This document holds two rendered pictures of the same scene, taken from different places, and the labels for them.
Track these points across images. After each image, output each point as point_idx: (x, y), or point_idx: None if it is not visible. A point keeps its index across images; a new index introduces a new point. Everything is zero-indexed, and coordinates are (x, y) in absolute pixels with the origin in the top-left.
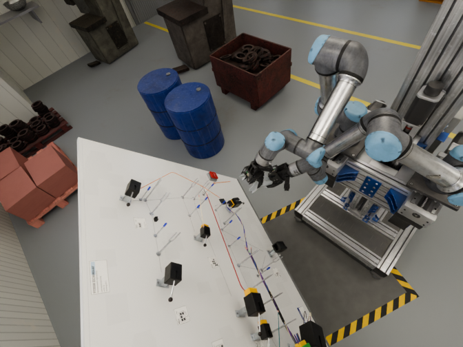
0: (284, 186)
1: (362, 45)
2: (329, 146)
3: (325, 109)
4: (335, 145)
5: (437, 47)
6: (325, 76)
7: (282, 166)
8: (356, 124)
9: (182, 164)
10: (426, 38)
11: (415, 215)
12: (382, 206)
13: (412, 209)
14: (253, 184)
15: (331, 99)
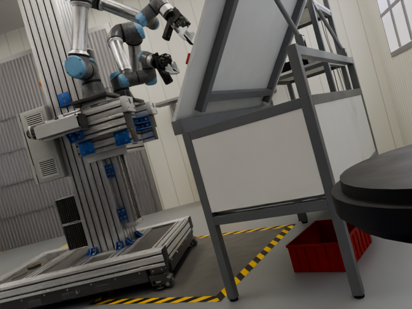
0: (170, 77)
1: None
2: (125, 61)
3: (125, 4)
4: (126, 57)
5: (66, 26)
6: (88, 8)
7: (156, 54)
8: (115, 41)
9: (202, 12)
10: (61, 21)
11: (153, 105)
12: (141, 148)
13: (151, 101)
14: (188, 32)
15: (119, 2)
